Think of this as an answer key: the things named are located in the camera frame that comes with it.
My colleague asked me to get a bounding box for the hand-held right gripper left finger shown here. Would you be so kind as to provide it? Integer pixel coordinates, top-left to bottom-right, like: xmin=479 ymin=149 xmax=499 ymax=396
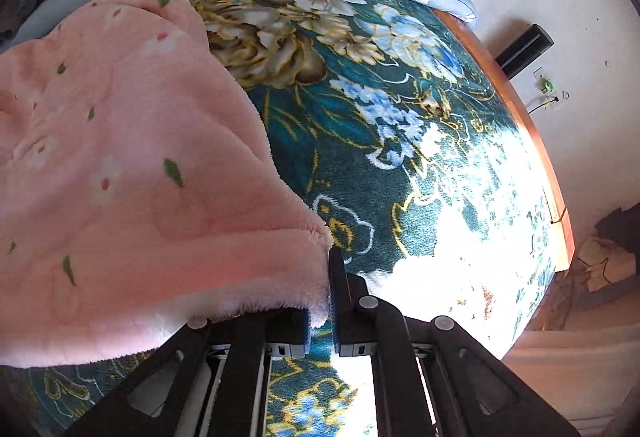
xmin=65 ymin=307 xmax=312 ymax=437

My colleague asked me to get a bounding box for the pink floral fleece garment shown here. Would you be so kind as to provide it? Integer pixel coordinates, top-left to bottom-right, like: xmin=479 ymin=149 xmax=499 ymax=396
xmin=0 ymin=0 xmax=335 ymax=368

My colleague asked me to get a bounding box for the white wall socket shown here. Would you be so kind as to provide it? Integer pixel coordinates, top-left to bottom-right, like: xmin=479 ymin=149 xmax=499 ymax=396
xmin=534 ymin=68 xmax=564 ymax=107

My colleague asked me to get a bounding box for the teal floral blanket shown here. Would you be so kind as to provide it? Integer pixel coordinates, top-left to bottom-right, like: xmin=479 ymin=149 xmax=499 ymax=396
xmin=0 ymin=0 xmax=566 ymax=437

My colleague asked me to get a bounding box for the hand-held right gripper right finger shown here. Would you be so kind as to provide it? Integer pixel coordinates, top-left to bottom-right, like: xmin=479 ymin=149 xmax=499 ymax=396
xmin=327 ymin=248 xmax=583 ymax=437

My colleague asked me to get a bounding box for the dark grey cloth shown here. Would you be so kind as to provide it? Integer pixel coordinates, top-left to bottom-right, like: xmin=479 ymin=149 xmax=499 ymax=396
xmin=0 ymin=0 xmax=36 ymax=43

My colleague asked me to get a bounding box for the black rectangular device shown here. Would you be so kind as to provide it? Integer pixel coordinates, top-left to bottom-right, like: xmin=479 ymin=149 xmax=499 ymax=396
xmin=495 ymin=24 xmax=555 ymax=79

